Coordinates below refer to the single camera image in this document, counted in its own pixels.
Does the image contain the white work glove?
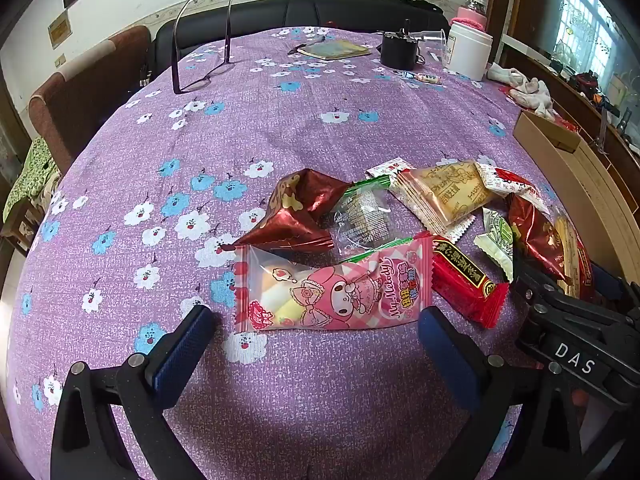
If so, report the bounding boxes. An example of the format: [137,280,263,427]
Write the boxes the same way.
[510,77,557,121]
[487,62,528,88]

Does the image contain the clear green-edged snack packet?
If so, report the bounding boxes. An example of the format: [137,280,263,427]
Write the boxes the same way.
[330,180,401,263]

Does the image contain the dark pen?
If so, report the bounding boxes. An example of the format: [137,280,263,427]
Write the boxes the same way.
[286,35,331,56]

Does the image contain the purple floral tablecloth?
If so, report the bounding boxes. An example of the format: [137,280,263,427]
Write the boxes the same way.
[7,25,581,480]

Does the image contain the dark-framed eyeglasses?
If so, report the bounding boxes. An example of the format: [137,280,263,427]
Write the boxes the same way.
[171,0,238,95]

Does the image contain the red black-label snack packet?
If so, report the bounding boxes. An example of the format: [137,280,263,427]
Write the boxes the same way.
[430,235,510,330]

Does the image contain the white plastic jar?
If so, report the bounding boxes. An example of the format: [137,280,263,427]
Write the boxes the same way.
[446,22,493,82]

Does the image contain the dark red snack packet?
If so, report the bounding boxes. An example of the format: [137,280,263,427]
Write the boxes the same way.
[506,194,576,281]
[232,169,353,252]

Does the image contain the pink sleeved bottle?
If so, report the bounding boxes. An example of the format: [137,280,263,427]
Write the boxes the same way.
[449,0,488,33]

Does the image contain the clear plastic cup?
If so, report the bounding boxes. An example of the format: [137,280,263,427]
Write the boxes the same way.
[422,30,448,63]

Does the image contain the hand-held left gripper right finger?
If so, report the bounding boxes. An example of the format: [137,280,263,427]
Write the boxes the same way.
[417,305,608,480]

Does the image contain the yellow snack packet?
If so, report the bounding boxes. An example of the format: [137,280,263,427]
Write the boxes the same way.
[552,214,596,301]

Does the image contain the small black device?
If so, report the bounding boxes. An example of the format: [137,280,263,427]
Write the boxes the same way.
[377,19,426,71]

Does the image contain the brown wooden cabinet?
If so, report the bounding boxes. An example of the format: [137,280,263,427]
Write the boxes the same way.
[487,0,640,196]

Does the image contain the small green white snack packet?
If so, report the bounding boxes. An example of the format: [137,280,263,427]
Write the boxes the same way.
[473,207,516,283]

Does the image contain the white red-print snack packet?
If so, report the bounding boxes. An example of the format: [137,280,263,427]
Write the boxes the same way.
[475,161,551,213]

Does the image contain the red black object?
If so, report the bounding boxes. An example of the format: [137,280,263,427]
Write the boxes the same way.
[570,71,603,98]

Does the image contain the yellow green notebook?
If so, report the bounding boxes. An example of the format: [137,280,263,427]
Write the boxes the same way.
[297,39,373,62]

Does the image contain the brown upholstered chair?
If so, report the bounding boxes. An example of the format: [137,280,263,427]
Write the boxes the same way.
[27,25,153,176]

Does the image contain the pink cartoon snack packet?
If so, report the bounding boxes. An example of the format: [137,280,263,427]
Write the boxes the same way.
[233,232,435,335]

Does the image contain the black leather sofa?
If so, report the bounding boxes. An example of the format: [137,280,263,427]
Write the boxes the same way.
[150,0,451,78]

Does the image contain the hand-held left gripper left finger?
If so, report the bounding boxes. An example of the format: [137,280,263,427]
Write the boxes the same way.
[50,304,217,480]

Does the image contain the small wall plaque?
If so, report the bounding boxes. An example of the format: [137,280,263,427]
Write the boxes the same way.
[47,10,73,50]

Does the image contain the green patterned cloth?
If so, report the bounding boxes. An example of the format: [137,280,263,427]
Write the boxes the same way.
[2,137,61,223]

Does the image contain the beige cookie packet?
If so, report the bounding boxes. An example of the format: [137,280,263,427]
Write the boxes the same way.
[389,159,493,231]

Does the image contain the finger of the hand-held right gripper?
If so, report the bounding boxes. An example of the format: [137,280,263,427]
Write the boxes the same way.
[511,247,618,318]
[590,262,640,316]

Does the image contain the cardboard box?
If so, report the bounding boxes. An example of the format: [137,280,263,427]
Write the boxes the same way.
[512,110,640,306]

